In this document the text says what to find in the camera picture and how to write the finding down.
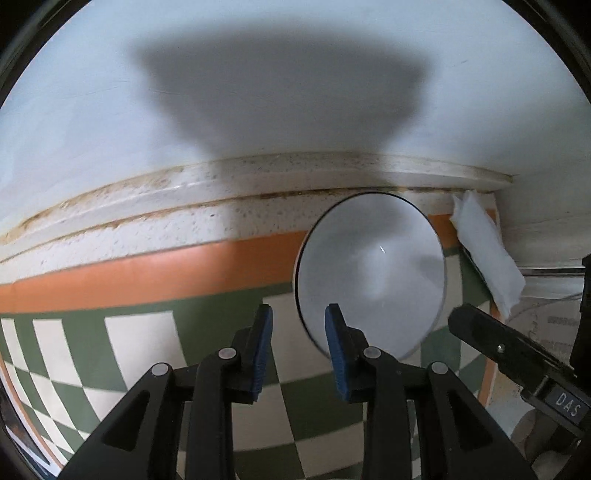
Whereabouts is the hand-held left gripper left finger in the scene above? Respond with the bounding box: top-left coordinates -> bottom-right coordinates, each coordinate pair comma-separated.
60,304 -> 274,480

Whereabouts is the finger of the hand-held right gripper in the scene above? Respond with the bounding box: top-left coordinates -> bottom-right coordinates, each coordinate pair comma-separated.
448,302 -> 578,402

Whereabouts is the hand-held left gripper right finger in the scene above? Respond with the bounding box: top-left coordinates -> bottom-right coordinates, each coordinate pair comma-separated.
324,303 -> 539,480

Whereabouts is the tall white bowl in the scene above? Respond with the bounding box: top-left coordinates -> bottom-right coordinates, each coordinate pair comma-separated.
294,193 -> 448,361

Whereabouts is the folded white paper towel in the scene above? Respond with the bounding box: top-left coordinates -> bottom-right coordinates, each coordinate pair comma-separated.
450,189 -> 527,321

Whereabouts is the green checkered mat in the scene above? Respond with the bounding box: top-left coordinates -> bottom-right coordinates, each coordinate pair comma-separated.
0,210 -> 502,480

